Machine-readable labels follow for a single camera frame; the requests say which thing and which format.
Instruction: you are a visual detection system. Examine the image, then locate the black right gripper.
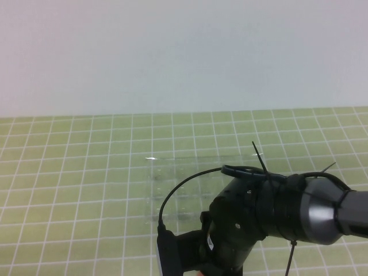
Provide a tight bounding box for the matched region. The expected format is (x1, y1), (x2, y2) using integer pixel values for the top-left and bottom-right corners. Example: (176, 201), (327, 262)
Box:
(200, 177), (271, 276)

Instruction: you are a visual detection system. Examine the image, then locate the clear plastic egg tray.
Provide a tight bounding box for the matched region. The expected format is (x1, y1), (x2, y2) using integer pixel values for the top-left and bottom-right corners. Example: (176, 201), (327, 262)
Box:
(143, 154), (266, 229)

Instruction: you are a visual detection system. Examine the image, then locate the green checked tablecloth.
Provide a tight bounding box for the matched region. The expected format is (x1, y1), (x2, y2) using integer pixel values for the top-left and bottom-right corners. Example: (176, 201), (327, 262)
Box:
(0, 106), (368, 276)

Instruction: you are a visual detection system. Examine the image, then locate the black camera cable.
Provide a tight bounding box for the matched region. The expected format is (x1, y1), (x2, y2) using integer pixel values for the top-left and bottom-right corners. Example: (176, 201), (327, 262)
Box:
(157, 164), (288, 231)

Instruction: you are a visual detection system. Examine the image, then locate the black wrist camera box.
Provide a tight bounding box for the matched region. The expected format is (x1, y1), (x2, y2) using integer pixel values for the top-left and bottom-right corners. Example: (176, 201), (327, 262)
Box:
(156, 226), (202, 276)

